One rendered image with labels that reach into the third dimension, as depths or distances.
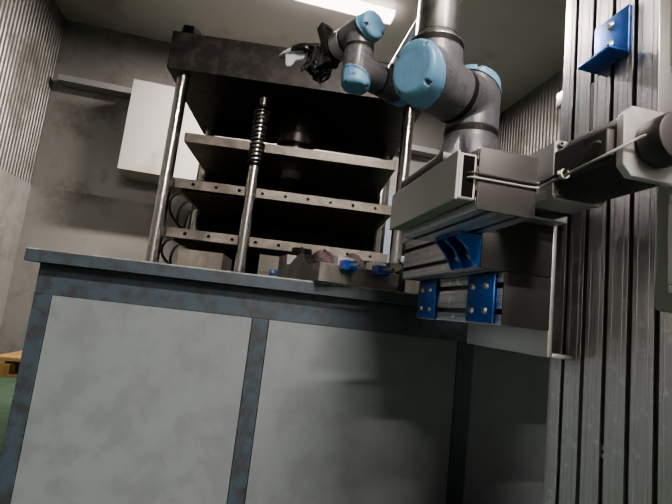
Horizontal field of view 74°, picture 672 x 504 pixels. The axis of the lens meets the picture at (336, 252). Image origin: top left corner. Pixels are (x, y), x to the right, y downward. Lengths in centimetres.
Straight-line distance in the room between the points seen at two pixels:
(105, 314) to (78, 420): 30
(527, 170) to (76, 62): 517
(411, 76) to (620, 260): 49
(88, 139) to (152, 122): 78
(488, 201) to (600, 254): 28
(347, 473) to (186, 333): 63
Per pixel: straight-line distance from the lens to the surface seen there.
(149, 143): 465
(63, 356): 154
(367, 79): 119
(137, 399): 147
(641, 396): 79
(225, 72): 243
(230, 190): 230
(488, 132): 101
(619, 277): 82
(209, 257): 156
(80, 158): 517
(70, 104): 539
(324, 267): 129
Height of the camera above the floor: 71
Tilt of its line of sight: 8 degrees up
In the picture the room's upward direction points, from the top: 7 degrees clockwise
